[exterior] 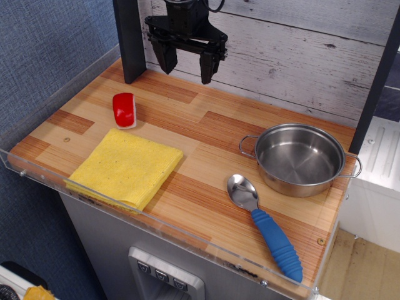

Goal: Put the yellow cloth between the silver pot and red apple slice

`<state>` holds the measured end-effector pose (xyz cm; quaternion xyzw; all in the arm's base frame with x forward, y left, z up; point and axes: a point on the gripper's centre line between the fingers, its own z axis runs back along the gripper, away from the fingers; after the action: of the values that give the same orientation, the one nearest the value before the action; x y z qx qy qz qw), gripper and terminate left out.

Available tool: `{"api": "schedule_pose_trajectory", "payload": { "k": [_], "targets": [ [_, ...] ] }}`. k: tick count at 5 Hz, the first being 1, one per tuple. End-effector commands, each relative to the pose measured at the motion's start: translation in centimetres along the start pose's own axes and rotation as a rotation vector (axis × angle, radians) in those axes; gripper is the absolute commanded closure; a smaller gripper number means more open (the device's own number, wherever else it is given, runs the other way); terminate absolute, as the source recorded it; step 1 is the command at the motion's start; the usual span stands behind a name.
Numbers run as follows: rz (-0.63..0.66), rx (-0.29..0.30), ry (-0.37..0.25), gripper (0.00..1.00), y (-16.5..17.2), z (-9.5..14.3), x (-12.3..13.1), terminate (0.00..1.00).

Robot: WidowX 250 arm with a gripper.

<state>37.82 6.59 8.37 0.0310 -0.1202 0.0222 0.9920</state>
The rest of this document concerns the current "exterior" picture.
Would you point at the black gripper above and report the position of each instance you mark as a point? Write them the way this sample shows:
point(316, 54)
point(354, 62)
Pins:
point(186, 26)

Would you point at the yellow cloth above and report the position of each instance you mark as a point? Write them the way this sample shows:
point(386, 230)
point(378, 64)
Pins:
point(126, 168)

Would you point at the red apple slice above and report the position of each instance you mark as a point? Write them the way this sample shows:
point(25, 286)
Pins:
point(124, 109)

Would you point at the silver pot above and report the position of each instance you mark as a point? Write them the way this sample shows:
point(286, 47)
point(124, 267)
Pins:
point(299, 160)

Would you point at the grey toy fridge cabinet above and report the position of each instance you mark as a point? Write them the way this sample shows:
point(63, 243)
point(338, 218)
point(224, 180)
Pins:
point(107, 235)

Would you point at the silver dispenser panel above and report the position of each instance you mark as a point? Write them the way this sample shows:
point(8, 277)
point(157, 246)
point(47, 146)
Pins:
point(158, 279)

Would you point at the white toy sink unit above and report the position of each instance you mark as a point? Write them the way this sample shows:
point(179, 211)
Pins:
point(371, 206)

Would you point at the yellow object bottom left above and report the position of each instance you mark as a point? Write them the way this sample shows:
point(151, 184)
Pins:
point(38, 293)

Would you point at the dark grey left post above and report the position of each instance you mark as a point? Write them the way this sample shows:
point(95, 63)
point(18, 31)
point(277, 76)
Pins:
point(130, 37)

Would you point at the spoon with blue handle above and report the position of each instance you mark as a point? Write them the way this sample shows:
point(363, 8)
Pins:
point(244, 195)

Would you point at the clear acrylic guard rail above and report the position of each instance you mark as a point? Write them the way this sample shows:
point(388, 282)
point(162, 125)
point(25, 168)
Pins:
point(161, 195)

